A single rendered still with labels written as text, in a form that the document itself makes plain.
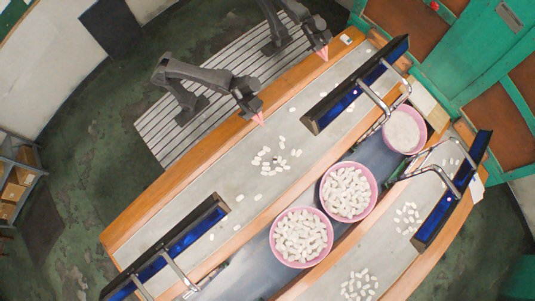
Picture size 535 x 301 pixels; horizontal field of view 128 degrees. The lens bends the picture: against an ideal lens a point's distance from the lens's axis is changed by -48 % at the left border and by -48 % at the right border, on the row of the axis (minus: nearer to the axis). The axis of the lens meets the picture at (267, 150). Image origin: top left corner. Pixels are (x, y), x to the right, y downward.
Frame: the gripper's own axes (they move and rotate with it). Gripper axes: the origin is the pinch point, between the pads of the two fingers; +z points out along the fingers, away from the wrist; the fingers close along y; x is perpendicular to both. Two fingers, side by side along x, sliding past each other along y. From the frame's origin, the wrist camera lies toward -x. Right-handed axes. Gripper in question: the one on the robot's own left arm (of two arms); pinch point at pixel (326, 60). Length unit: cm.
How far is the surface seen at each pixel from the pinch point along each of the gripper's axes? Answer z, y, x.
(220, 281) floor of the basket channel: 44, -104, -13
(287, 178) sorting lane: 28, -49, -8
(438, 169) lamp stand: 32, -15, -60
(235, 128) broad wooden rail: 2, -52, 10
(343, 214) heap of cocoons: 50, -42, -26
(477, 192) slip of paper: 89, 23, -61
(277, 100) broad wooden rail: 4.4, -28.3, 8.9
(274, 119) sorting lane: 9.7, -35.1, 7.4
